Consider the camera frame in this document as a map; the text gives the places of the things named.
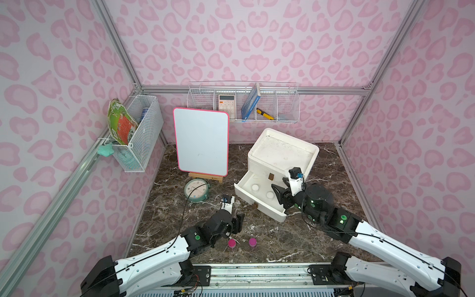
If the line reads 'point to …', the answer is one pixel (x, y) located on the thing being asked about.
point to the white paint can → (255, 187)
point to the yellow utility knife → (265, 114)
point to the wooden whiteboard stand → (206, 176)
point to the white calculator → (227, 103)
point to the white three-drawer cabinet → (271, 154)
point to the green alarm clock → (199, 194)
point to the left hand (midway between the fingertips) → (238, 210)
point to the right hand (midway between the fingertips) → (277, 183)
